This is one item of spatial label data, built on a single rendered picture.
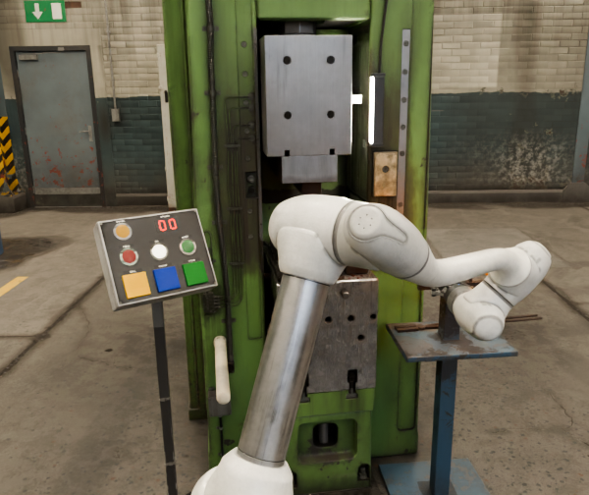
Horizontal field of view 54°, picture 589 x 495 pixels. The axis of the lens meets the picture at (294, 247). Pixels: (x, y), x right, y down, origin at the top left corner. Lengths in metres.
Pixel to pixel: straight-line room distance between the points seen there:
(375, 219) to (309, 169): 1.05
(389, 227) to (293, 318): 0.27
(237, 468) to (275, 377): 0.19
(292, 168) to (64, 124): 6.76
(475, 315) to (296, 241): 0.57
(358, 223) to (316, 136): 1.04
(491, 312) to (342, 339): 0.82
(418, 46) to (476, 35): 5.96
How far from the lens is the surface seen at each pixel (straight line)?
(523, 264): 1.55
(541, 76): 8.52
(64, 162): 8.71
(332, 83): 2.07
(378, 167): 2.26
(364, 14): 2.25
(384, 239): 1.05
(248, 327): 2.37
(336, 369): 2.27
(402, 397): 2.66
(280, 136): 2.05
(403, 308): 2.48
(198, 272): 1.96
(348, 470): 2.53
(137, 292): 1.89
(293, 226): 1.17
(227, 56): 2.17
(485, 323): 1.54
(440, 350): 2.15
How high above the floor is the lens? 1.61
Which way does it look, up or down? 16 degrees down
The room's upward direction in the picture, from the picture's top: 1 degrees counter-clockwise
